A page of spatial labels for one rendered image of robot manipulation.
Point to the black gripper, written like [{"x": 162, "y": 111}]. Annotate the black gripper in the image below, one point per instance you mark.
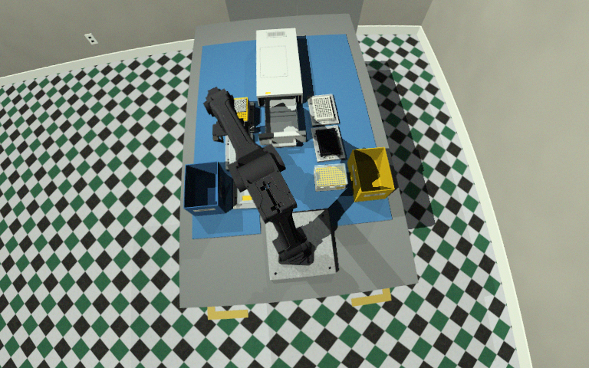
[{"x": 218, "y": 130}]

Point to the yellow bin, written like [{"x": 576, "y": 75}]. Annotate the yellow bin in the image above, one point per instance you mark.
[{"x": 370, "y": 174}]

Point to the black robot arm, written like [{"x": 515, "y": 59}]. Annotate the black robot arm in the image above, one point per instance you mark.
[{"x": 263, "y": 172}]

